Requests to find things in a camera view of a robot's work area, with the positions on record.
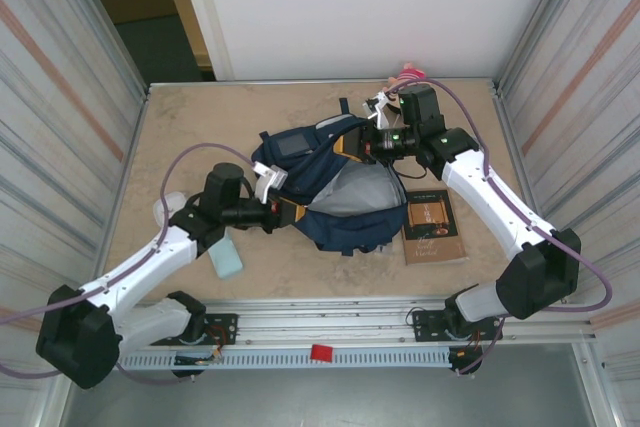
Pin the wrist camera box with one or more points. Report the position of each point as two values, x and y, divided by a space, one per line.
272 179
382 109

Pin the aluminium table frame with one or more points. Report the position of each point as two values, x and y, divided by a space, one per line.
320 319

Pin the light blue pencil case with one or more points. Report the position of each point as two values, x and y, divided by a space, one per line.
227 262

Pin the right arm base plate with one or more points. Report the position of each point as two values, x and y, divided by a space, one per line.
425 327

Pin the red block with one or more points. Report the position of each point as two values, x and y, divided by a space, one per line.
322 353

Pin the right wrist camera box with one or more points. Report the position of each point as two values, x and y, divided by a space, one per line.
382 109

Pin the plush doll head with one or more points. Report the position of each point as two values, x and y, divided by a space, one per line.
410 74

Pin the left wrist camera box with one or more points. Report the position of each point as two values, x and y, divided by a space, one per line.
272 179

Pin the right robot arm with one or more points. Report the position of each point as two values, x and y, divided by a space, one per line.
540 277

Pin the brown book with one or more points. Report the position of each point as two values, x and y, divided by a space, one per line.
432 242

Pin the navy blue backpack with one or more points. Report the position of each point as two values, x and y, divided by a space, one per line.
350 227

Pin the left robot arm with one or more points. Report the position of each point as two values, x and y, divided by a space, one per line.
75 337

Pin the white door frame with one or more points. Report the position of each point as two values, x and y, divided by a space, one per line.
205 7

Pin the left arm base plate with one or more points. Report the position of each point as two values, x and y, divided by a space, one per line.
225 329

